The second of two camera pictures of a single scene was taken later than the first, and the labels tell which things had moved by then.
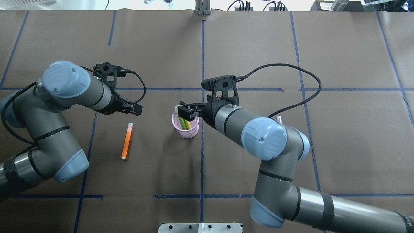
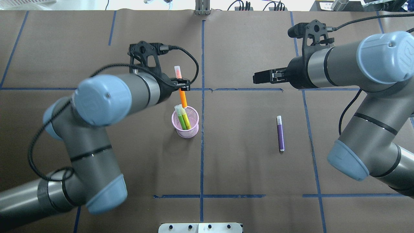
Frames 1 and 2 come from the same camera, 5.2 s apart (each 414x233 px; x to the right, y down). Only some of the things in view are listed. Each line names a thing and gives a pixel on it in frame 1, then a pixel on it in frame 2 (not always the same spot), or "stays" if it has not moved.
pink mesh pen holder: (186, 134) stays
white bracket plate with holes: (201, 227) stays
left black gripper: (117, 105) to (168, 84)
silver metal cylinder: (339, 5) stays
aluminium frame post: (202, 7) stays
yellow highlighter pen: (188, 124) stays
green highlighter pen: (182, 123) stays
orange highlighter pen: (127, 141) to (178, 75)
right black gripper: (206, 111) to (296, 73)
